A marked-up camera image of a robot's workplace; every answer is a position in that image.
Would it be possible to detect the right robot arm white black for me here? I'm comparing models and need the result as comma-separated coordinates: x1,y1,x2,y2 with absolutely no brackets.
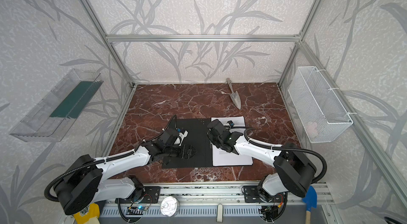
207,119,326,202

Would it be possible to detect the black folder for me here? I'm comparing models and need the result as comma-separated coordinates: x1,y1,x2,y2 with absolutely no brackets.
162,118,253,170

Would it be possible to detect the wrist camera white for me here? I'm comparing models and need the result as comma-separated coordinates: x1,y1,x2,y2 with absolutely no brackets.
174,130,188,146
224,120,235,129

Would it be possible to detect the yellow black work glove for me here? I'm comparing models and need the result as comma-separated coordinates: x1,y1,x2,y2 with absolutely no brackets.
74,203,100,224

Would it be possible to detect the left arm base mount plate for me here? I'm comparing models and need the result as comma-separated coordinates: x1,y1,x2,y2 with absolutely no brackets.
132,186,161,204

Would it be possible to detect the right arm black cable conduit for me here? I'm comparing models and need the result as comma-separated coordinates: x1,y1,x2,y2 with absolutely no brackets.
231,125,328,184

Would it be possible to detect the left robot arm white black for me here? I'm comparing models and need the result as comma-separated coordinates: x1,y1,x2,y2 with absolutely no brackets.
44,129,196,216

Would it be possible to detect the white wire mesh basket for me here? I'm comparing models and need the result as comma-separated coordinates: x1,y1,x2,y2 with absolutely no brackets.
288,66,353,143

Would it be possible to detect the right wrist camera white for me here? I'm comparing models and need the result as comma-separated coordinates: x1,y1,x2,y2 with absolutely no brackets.
224,120,235,129

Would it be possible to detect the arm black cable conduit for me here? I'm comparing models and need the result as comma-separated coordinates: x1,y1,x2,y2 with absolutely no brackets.
231,125,328,184
43,115,178,202

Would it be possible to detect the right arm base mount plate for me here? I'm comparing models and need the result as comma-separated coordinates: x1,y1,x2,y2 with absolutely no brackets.
242,185,284,204

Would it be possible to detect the pink object in basket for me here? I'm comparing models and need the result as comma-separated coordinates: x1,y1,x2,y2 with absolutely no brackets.
305,122,319,139

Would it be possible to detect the green circuit board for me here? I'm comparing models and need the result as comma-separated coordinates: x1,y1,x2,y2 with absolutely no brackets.
126,205,149,216

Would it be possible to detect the clear plastic wall tray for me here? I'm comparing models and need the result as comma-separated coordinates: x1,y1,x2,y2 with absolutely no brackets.
10,69,103,142

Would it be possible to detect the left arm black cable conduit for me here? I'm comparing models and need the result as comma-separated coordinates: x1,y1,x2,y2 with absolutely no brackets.
43,115,178,202

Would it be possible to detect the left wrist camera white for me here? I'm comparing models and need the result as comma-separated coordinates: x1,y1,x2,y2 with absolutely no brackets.
174,130,188,146

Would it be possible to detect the blue shovel wooden handle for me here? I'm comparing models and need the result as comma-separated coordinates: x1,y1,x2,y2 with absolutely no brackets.
302,186,318,224

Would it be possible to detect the metal garden trowel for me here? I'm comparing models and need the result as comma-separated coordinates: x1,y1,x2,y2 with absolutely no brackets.
226,78,242,110

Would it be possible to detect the round metal can lid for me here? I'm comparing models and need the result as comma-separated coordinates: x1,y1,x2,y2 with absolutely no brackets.
160,196,180,217

